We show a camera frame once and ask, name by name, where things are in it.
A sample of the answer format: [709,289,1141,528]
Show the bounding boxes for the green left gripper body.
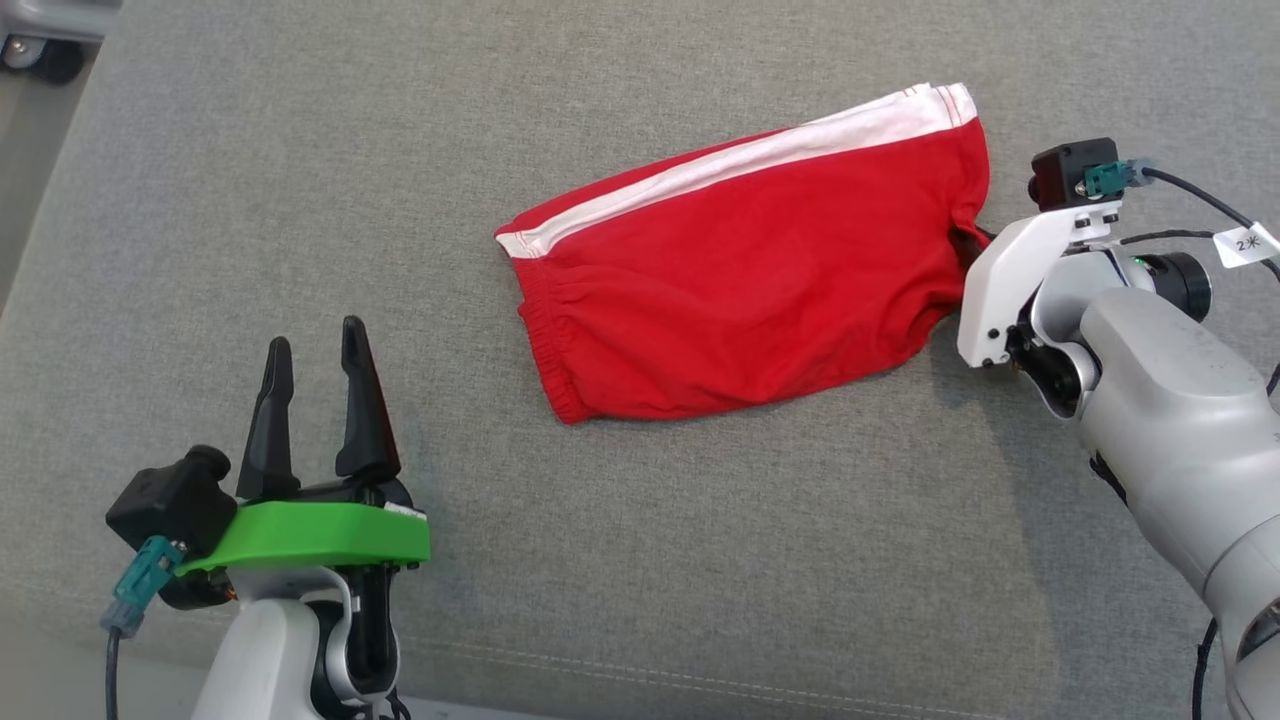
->
[180,478,433,576]

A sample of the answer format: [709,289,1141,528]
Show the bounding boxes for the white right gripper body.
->
[957,200,1123,369]

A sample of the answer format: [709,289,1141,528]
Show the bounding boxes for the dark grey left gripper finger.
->
[236,337,301,501]
[335,316,403,481]

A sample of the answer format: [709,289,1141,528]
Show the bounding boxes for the red shorts with white stripes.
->
[495,83,993,426]

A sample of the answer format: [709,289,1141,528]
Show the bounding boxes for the black cart caster wheel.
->
[0,35,86,86]

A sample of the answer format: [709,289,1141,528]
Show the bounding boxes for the black right camera cable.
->
[1085,158,1280,720]

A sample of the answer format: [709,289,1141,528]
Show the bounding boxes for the black camera cable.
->
[1085,158,1280,720]
[100,535,186,720]

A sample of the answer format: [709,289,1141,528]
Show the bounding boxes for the black left camera cable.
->
[100,535,186,720]

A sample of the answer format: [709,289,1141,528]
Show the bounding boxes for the white cable label tag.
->
[1213,222,1280,269]

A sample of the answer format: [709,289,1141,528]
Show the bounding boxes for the grey metal cart frame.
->
[0,0,123,41]

